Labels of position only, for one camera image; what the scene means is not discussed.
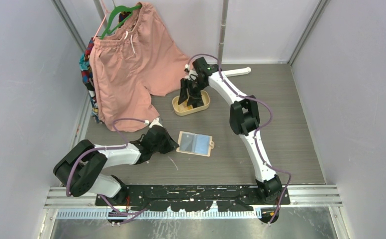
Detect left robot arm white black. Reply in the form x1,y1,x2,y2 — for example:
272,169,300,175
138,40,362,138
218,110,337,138
53,125,179,206

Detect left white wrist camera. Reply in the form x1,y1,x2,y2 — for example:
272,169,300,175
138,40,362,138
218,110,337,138
149,117,163,128

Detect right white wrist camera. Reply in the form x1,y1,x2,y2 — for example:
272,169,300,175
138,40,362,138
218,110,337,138
184,64,197,80

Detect grey VIP credit card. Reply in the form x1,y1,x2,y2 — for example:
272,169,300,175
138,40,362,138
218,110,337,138
179,132,196,152

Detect pink clothes hanger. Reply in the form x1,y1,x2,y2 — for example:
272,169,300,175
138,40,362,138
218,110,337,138
94,0,112,38

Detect pink shorts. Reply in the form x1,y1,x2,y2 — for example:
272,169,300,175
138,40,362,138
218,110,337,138
90,2,189,132

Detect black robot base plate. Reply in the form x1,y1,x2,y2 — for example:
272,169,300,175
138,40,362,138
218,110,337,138
95,185,290,212

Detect grey metal rack pole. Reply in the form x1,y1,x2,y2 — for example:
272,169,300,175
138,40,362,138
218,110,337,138
217,0,229,63

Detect beige leather card holder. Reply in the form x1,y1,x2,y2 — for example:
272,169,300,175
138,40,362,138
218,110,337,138
176,131,215,157

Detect white rack stand base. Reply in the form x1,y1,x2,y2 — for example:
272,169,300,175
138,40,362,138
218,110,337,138
222,67,251,77

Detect beige oval tray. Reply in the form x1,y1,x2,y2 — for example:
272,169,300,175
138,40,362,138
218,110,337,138
172,90,210,117

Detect green clothes hanger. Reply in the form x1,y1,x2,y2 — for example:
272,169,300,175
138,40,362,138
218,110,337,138
99,3,142,39

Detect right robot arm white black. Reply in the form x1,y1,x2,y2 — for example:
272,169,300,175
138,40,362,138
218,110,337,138
178,54,284,205

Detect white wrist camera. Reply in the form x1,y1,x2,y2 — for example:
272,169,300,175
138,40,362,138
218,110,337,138
149,117,163,128
184,64,197,80

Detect colourful patterned garment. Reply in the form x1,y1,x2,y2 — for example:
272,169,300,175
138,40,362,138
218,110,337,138
79,38,102,123

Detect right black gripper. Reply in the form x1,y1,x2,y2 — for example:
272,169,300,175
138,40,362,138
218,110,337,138
177,79,206,108

